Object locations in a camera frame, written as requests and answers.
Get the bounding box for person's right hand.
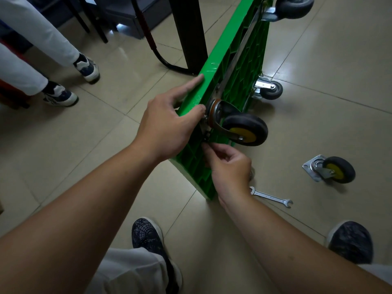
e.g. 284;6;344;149
201;142;255;207

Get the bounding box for person's left hand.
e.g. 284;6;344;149
132;73;207;164

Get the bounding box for silver wrench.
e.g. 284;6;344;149
249;186;294;209

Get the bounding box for green platform trolley deck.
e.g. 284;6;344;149
130;0;275;201

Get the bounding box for person's left forearm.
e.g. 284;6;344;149
0;143;157;294

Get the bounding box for person's right forearm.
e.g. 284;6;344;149
220;194;392;294

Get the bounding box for person's dark shoe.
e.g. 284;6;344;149
131;217;184;294
324;220;374;265

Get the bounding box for person's light trousers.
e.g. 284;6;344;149
84;247;392;294

